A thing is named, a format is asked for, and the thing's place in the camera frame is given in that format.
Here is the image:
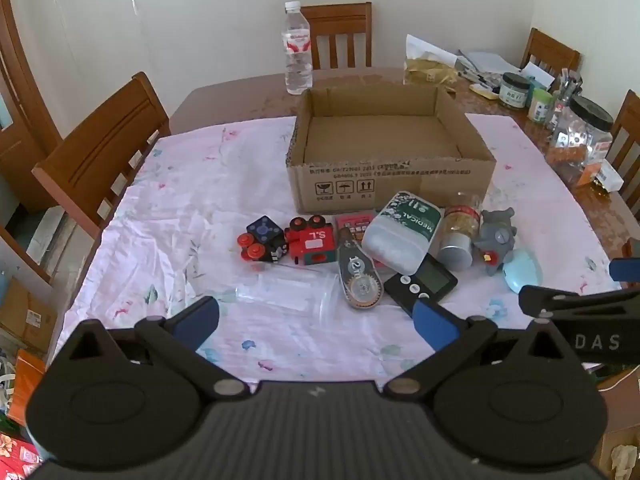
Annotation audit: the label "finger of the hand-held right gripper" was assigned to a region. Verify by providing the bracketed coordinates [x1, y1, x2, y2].
[518, 284, 640, 322]
[609, 257, 640, 282]

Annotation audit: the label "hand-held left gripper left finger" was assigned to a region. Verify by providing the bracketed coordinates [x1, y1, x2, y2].
[62, 296, 249, 404]

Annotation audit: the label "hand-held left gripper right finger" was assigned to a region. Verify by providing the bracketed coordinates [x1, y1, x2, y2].
[384, 298, 582, 404]

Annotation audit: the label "black digital timer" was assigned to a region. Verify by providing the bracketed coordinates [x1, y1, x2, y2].
[384, 253, 459, 319]

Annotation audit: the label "light blue oval case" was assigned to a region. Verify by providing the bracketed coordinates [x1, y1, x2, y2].
[501, 248, 544, 294]

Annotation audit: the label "glass jar with metal lid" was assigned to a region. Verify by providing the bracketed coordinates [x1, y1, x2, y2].
[438, 204, 484, 271]

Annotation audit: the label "grey correction tape dispenser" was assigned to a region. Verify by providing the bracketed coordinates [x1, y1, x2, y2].
[336, 227, 386, 311]

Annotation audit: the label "white medical cotton pack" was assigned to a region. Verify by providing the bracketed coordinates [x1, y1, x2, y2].
[361, 191, 445, 276]

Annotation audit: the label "clear plastic cup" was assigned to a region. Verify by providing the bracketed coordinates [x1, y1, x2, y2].
[235, 272, 342, 324]

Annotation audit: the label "grey elephant toy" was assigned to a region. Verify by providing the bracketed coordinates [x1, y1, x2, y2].
[472, 207, 518, 277]

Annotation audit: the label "blue black toy cube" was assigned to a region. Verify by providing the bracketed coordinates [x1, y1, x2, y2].
[236, 216, 289, 265]

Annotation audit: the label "red toy train block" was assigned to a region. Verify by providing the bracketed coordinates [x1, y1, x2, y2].
[284, 215, 337, 267]

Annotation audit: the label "cardboard box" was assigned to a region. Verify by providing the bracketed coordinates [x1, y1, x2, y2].
[286, 84, 497, 213]

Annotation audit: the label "brown carton with tissue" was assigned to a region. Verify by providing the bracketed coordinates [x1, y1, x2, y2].
[589, 370, 640, 480]

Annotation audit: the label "orange white small box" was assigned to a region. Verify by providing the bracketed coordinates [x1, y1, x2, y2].
[575, 159, 626, 194]

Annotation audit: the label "pink floral tablecloth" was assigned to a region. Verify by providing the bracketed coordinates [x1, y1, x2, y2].
[52, 112, 626, 396]

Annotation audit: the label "orange snack packets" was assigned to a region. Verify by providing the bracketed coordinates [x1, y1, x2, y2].
[545, 144, 587, 167]

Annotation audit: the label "wooden chair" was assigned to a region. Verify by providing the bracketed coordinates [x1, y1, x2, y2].
[300, 2, 373, 71]
[609, 89, 640, 196]
[520, 27, 582, 79]
[32, 72, 172, 241]

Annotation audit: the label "large clear jar black lid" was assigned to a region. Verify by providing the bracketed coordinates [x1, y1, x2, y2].
[549, 96, 615, 185]

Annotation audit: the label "flat brown carton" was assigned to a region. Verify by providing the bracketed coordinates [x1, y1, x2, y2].
[0, 277, 58, 353]

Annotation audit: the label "glass holder with pens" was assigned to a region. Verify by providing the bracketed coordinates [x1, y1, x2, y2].
[545, 68, 584, 132]

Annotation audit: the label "orange packet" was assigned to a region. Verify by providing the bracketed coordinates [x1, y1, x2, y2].
[7, 349, 47, 427]

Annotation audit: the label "green-lid small bottle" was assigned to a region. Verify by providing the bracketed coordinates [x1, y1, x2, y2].
[527, 87, 555, 124]

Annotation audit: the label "white envelope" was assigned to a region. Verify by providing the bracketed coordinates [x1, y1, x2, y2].
[520, 61, 556, 92]

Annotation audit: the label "red printed packet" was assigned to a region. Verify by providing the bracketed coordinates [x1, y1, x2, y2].
[0, 434, 42, 480]

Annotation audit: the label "yellow bag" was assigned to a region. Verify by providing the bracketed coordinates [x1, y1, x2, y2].
[403, 57, 459, 93]

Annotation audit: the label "stack of papers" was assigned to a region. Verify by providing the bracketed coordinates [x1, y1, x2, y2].
[456, 49, 522, 85]

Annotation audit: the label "wooden door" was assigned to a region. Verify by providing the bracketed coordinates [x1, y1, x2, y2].
[0, 0, 65, 213]

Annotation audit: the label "white paper sheet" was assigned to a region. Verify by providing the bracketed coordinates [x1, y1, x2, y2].
[405, 34, 459, 68]

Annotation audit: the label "clear plastic water bottle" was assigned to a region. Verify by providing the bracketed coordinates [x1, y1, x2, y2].
[281, 1, 315, 95]

